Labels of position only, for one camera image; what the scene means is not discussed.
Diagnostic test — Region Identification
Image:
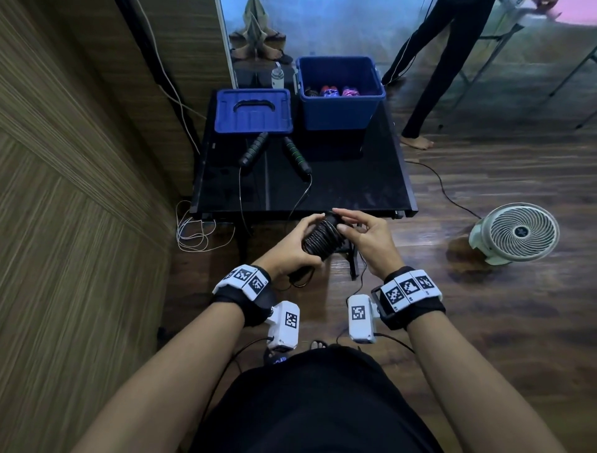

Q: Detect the black camera cable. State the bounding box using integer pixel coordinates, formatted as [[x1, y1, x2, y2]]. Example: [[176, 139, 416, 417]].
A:
[[335, 251, 416, 355], [198, 335, 274, 453]]

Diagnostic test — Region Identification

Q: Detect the white floor fan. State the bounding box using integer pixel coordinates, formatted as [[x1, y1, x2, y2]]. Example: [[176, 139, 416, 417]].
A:
[[468, 202, 560, 266]]

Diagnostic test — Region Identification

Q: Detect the black green-striped jump rope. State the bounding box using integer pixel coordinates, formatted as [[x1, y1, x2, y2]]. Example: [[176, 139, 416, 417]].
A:
[[238, 131, 314, 234]]

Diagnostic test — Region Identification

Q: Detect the white wall cable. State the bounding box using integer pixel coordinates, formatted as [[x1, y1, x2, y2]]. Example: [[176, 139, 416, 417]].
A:
[[132, 0, 208, 155]]

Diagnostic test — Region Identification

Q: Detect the person's black clothing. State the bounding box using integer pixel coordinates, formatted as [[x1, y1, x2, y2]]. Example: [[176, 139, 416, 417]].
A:
[[188, 345, 444, 453]]

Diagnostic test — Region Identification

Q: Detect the white cable coil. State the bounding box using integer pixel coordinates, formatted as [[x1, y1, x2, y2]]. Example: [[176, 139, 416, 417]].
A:
[[175, 199, 236, 254]]

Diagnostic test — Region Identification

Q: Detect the black floor cable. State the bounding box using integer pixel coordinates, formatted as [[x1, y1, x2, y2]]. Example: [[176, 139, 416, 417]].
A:
[[404, 158, 481, 219]]

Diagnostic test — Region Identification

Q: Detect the person's right hand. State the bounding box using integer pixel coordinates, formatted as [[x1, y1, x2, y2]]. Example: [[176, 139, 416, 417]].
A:
[[331, 207, 405, 281]]

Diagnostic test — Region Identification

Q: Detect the blue plastic bin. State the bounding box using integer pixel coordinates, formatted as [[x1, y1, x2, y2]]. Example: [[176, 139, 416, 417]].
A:
[[295, 55, 387, 131]]

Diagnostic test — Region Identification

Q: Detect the thin white hanging cable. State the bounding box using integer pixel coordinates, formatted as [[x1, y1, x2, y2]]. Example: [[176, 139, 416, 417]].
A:
[[384, 0, 437, 87]]

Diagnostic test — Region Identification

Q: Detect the black glossy low table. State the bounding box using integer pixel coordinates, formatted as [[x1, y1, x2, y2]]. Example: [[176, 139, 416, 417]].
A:
[[190, 91, 419, 281]]

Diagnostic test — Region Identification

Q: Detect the black wristband with marker tags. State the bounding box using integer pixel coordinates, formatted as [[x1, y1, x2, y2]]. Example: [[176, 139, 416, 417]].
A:
[[210, 264, 277, 327], [371, 266, 447, 331]]

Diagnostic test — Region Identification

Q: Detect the black pouch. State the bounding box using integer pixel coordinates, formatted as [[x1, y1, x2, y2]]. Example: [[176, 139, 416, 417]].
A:
[[235, 70, 295, 90]]

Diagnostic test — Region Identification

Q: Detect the person's left forearm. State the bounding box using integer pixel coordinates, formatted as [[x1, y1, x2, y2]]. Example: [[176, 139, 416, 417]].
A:
[[72, 303, 246, 453]]

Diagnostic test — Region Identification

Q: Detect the person's left hand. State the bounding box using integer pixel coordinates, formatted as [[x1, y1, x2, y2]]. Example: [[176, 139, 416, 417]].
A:
[[254, 213, 326, 283]]

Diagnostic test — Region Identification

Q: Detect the person's right forearm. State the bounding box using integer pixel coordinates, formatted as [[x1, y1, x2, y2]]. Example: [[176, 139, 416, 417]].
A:
[[406, 311, 568, 453]]

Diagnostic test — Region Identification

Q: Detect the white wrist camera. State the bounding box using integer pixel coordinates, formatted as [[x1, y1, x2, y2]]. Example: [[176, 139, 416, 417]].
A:
[[347, 294, 381, 345], [264, 301, 301, 353]]

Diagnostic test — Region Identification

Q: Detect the blue bin lid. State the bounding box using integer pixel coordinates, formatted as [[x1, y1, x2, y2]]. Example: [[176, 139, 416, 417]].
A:
[[214, 88, 294, 135]]

